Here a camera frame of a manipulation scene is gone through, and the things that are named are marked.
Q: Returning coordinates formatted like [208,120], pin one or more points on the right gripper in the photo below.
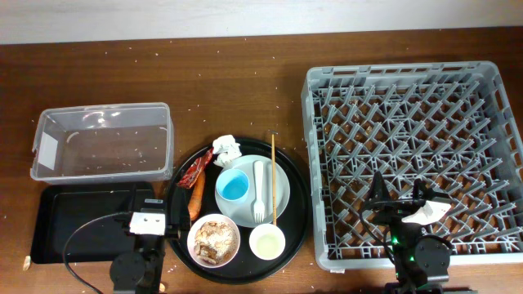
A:
[395,211]

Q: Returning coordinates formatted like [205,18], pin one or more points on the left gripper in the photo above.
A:
[172,233]

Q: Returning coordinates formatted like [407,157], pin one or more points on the orange carrot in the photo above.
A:
[196,199]

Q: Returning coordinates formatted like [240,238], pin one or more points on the white bowl with food scraps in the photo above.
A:
[213,241]

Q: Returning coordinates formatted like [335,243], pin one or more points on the red snack wrapper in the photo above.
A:
[192,174]

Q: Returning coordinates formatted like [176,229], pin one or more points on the blue cup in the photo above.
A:
[233,185]

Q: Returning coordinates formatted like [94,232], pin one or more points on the white tissue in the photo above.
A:
[226,149]

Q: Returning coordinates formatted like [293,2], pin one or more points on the grey plate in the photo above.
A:
[242,213]

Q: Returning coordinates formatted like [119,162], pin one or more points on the white plastic fork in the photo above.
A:
[259,206]

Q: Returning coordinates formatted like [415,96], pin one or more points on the small white cup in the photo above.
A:
[267,242]

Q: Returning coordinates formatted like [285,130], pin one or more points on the wooden chopstick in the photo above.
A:
[273,179]

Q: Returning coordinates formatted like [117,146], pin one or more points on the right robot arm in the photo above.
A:
[421,260]

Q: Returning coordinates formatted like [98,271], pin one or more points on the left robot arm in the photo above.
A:
[134,272]

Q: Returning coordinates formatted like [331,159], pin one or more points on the grey dishwasher rack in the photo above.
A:
[448,124]

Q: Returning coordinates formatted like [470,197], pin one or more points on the round black tray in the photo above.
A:
[245,267]

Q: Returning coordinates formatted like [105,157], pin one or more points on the clear plastic bin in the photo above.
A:
[103,144]

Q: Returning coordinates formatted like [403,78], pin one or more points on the black rectangular tray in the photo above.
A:
[64,208]

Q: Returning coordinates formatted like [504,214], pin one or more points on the peanut on table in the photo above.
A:
[27,263]

